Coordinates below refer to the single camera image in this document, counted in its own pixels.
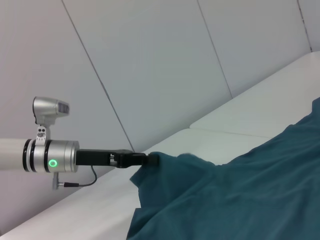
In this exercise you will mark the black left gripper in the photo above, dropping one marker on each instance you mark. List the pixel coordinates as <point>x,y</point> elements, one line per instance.
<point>95,157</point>

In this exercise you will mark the blue shirt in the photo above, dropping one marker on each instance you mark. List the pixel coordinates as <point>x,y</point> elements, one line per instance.
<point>237,195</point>

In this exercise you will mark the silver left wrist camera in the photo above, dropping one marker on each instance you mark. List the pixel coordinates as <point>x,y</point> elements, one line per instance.
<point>45,107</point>

